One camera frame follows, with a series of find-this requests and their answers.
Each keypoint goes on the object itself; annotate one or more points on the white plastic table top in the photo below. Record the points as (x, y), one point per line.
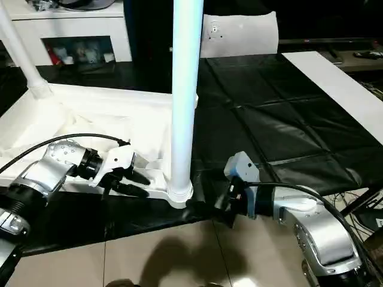
(89, 101)

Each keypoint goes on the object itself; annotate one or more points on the white plastic table leg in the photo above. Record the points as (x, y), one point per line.
(185, 89)
(21, 51)

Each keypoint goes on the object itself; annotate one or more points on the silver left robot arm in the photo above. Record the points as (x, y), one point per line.
(51, 167)

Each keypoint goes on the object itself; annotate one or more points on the dark robot right foot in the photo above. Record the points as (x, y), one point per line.
(214, 284)

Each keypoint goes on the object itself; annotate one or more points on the dark robot foot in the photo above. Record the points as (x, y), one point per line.
(214, 284)
(122, 283)

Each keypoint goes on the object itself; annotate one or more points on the black table mat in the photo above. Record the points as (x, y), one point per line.
(269, 119)

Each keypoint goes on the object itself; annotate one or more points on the dark robot left foot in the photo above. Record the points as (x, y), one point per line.
(122, 283)

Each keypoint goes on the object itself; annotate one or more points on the black metal stand leg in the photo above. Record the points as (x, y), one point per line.
(362, 198)

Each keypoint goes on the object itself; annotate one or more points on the red packet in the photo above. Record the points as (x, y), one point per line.
(54, 55)

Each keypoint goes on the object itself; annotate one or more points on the black box with gold label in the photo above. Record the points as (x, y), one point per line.
(149, 30)

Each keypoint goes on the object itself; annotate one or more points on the white flat board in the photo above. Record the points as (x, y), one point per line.
(329, 77)

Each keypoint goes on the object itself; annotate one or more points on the white glass-door cabinet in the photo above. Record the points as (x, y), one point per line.
(74, 25)

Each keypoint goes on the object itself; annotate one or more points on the white bag with round fitting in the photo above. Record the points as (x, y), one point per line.
(254, 36)

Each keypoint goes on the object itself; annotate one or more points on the dark top television stand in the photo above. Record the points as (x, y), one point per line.
(359, 64)

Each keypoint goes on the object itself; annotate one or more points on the black tangled items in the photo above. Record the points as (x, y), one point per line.
(42, 4)

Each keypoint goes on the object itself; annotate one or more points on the dark remote control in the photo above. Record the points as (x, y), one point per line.
(368, 54)

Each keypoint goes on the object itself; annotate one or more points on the black television screen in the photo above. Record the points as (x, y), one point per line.
(329, 18)

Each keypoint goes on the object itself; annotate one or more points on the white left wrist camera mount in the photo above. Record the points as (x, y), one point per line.
(116, 158)

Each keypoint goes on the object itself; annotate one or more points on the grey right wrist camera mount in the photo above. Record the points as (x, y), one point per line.
(243, 166)

